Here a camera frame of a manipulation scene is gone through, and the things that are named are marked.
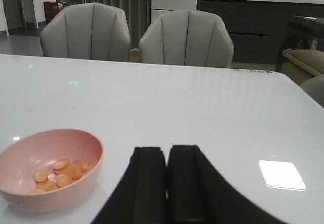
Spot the dark side table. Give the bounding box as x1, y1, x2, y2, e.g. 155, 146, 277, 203
275, 15, 323, 72

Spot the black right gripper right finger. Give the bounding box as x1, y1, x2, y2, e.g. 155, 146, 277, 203
167, 145, 281, 223

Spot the grey upholstered chair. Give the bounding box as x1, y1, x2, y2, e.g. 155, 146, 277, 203
40, 2, 131, 62
139, 10, 234, 68

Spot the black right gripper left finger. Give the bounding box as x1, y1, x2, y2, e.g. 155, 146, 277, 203
92, 147, 166, 223

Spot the red trash bin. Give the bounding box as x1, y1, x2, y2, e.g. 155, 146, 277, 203
43, 1, 60, 24

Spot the right grey upholstered chair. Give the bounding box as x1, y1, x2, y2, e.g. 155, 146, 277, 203
139, 10, 234, 68

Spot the orange ham slice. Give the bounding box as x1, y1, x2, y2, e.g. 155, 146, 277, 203
36, 180, 58, 191
53, 158, 70, 170
65, 164, 82, 180
73, 159, 89, 173
56, 174, 73, 188
34, 170, 49, 183
29, 188, 46, 194

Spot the pink plastic bowl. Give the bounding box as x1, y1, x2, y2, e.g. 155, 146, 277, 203
1, 129, 104, 212

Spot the dark grey sideboard counter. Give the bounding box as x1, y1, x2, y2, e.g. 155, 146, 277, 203
198, 0, 323, 64

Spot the grey chair at right edge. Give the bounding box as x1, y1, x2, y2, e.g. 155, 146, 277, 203
300, 75, 324, 107

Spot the left grey upholstered chair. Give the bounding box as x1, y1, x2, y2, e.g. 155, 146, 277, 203
40, 2, 131, 62

